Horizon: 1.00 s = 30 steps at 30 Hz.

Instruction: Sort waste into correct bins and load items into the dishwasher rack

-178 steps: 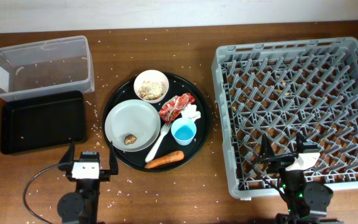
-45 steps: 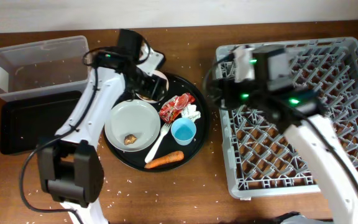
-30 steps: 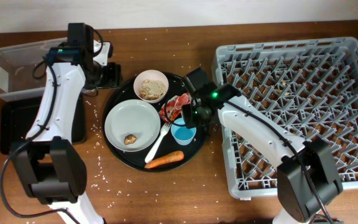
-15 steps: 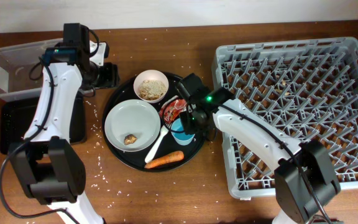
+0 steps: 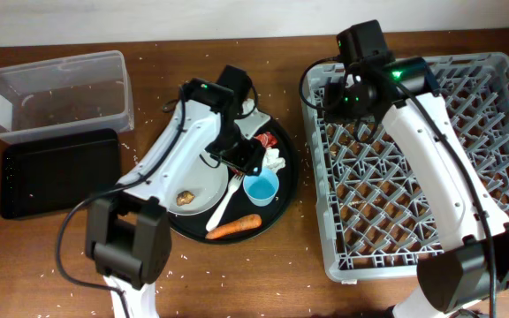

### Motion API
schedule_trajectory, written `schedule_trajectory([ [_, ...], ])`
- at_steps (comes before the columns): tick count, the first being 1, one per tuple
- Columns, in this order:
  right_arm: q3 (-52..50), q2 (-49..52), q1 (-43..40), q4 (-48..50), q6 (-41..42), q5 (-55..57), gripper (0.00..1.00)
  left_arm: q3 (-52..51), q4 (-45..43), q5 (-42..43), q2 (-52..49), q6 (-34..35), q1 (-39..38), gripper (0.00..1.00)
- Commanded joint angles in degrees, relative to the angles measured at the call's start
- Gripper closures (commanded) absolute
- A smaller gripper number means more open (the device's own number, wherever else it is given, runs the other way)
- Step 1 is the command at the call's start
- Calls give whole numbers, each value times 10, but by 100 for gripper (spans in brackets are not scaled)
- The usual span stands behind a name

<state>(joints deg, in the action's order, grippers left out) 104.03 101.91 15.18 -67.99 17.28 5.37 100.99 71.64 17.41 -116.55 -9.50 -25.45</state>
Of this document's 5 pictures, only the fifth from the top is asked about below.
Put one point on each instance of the light blue cup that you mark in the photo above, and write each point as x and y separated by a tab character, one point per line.
262	189

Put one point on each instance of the grey plate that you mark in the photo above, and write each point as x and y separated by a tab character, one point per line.
206	182

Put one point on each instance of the white plastic fork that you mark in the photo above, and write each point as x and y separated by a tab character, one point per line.
232	188

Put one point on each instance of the brown food scrap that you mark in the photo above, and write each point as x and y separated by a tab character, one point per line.
185	198

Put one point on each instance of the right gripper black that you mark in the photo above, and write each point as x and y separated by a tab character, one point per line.
333	91

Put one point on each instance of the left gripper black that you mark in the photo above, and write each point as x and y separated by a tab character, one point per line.
246	160

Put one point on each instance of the orange carrot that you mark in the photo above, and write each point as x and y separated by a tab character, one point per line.
245	223

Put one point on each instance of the grey dishwasher rack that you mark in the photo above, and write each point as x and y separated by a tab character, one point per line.
373	218

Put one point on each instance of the black rectangular tray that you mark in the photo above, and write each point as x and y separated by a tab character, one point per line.
44	176

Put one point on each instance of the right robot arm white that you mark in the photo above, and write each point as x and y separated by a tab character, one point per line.
404	97

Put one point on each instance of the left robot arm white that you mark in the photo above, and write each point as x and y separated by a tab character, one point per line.
128	228

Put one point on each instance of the clear plastic bin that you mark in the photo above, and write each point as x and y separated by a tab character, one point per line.
65	96

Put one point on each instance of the red snack wrapper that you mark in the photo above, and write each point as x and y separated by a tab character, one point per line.
267	139

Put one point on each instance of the crumpled white napkin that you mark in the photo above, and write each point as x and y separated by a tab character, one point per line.
272	160

